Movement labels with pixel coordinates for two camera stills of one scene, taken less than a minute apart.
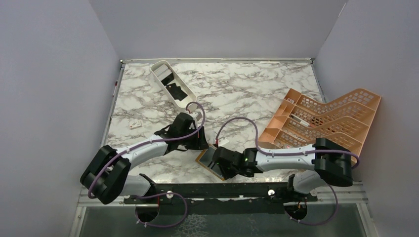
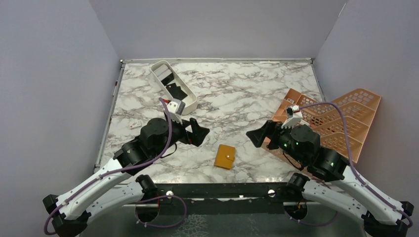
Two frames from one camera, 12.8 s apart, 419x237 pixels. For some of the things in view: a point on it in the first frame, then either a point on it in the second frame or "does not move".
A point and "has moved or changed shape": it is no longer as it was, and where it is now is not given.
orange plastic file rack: (300, 121) does not move
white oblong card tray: (171, 85) does not move
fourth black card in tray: (176, 92) does not move
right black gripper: (227, 174) → (268, 129)
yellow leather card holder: (205, 159) has moved or changed shape
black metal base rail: (239, 198) does not move
